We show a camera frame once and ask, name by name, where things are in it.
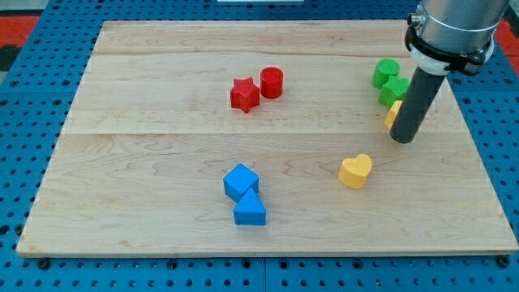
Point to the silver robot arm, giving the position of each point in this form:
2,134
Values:
453,35

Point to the yellow heart block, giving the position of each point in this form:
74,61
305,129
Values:
355,171

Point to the blue cube block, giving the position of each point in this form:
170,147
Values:
239,180

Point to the red star block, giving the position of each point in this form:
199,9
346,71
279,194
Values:
244,95

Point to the blue triangle block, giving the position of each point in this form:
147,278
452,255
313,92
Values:
250,210

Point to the red cylinder block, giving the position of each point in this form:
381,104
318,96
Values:
271,82

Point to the light wooden board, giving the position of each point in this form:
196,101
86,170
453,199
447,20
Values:
138,168

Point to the yellow block behind rod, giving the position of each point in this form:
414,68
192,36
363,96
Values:
392,114

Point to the green star block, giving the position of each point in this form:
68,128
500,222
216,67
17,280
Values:
395,89

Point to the green cylinder block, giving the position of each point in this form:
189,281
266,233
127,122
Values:
384,69

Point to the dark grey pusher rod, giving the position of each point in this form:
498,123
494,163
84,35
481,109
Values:
421,93

